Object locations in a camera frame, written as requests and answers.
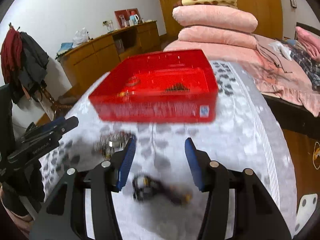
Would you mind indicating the wooden sideboard desk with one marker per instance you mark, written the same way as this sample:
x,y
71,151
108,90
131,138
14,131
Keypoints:
x,y
86,63

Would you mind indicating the lower pink folded quilt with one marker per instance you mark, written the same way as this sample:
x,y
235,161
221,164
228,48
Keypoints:
x,y
204,34

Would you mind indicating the dark red hanging coat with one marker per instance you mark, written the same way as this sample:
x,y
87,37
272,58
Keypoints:
x,y
11,56

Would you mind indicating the pink folded quilt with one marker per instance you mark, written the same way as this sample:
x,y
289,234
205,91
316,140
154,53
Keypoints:
x,y
215,16
204,34

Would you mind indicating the blue folded cloth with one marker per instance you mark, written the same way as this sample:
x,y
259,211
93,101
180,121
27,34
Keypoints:
x,y
65,47

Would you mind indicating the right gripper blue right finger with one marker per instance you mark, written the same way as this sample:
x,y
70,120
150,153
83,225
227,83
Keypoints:
x,y
256,214

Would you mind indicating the silver metal wristwatch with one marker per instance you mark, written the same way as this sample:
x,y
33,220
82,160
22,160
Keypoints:
x,y
110,143

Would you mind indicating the white electric kettle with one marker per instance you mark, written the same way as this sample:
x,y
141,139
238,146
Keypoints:
x,y
134,18

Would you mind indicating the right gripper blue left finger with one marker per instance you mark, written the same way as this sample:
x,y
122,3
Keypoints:
x,y
62,216

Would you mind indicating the pink bed sheet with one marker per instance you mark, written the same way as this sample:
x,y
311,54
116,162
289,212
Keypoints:
x,y
277,76

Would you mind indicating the plaid folded clothes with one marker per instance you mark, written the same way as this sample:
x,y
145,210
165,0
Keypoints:
x,y
310,66

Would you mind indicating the white plastic bag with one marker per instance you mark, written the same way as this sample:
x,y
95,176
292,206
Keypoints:
x,y
80,37

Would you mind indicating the red picture frames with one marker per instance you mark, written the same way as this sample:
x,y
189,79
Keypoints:
x,y
123,17

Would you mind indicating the beige folded garment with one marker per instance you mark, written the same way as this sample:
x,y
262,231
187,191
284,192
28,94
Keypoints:
x,y
275,52

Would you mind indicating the pink folded towel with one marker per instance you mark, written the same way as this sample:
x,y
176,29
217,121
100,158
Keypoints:
x,y
310,42

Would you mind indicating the yellow round pendant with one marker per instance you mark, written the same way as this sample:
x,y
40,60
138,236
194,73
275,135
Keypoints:
x,y
144,187

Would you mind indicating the upper pink folded quilt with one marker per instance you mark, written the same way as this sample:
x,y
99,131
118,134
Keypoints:
x,y
215,16

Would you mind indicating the red plastic tray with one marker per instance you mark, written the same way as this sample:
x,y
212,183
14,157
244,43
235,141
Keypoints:
x,y
173,86

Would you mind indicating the wall telephone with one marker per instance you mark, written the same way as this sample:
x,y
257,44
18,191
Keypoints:
x,y
293,4

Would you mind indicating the black hanging jacket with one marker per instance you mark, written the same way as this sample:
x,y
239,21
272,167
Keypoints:
x,y
30,77

